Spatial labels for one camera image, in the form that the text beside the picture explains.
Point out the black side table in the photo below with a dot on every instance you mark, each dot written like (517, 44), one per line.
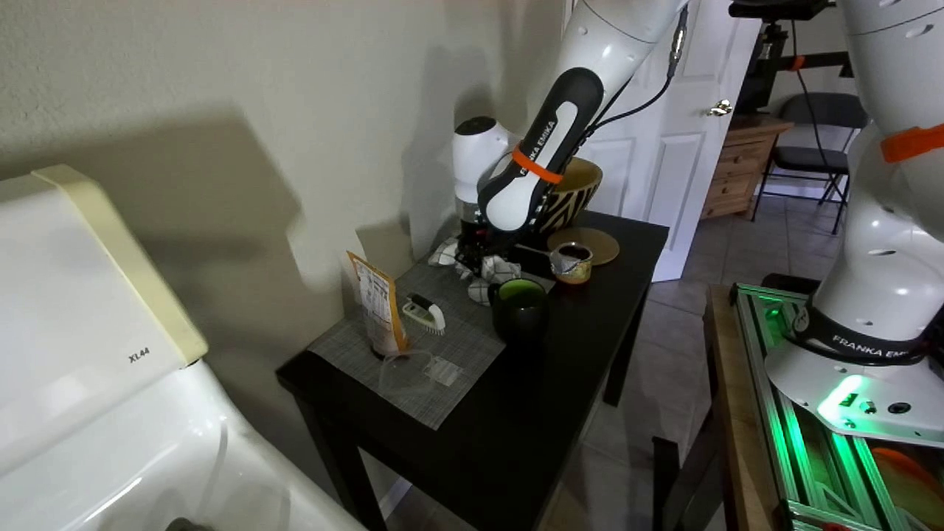
(532, 415)

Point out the wooden drawer dresser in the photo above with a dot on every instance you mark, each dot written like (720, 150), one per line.
(741, 167)

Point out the black folding chair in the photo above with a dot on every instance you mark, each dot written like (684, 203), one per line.
(812, 159)

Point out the white panel door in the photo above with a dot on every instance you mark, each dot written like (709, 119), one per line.
(688, 167)

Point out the green-lit aluminium frame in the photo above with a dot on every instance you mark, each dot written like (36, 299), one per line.
(837, 474)

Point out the zebra-patterned wooden bowl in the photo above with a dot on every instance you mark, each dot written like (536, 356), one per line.
(579, 195)

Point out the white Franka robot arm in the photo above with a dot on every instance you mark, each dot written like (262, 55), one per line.
(886, 277)

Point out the round yellow wooden plate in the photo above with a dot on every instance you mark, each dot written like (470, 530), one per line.
(604, 244)

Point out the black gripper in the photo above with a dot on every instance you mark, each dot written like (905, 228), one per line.
(498, 244)

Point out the black camera tripod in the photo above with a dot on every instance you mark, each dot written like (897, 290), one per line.
(776, 41)

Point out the green bowl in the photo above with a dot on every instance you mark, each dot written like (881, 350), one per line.
(517, 311)

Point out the small white tape dispenser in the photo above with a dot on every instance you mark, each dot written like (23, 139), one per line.
(422, 313)

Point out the grey grid table mat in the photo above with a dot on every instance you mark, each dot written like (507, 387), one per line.
(433, 384)

